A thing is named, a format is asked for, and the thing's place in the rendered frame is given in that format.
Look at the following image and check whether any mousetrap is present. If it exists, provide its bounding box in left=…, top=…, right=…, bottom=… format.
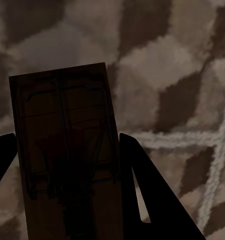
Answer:
left=8, top=62, right=124, bottom=240

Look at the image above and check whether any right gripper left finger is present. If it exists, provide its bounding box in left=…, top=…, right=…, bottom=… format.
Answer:
left=0, top=133, right=18, bottom=181

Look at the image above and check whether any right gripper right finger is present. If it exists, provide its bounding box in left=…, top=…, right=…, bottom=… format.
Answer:
left=119, top=133, right=206, bottom=240

